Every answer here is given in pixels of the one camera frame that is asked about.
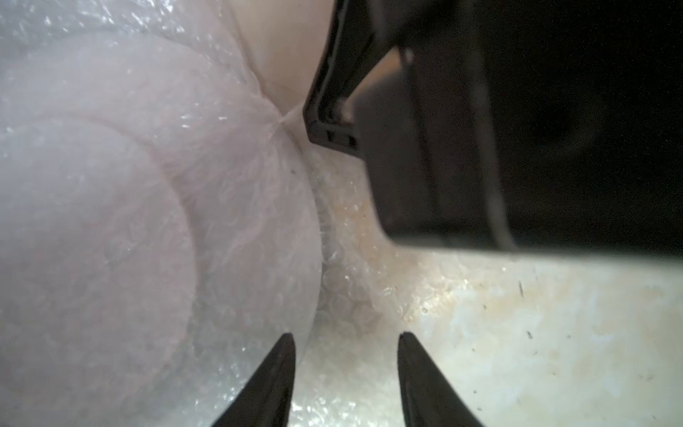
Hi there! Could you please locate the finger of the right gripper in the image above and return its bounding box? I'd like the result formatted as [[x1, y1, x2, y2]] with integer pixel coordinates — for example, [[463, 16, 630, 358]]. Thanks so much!
[[302, 0, 385, 157]]

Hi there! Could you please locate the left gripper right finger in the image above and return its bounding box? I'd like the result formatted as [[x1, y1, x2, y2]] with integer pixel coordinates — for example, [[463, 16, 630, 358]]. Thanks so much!
[[397, 332, 482, 427]]

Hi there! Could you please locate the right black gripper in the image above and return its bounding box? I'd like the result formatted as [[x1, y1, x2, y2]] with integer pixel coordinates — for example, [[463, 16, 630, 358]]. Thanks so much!
[[353, 1, 682, 257]]

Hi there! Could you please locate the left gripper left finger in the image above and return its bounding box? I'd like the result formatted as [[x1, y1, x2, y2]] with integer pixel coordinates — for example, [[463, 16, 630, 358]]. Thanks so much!
[[213, 333, 296, 427]]

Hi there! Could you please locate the green rimmed plate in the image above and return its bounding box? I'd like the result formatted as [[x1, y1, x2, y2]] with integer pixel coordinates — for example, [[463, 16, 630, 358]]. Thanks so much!
[[1, 32, 322, 426]]

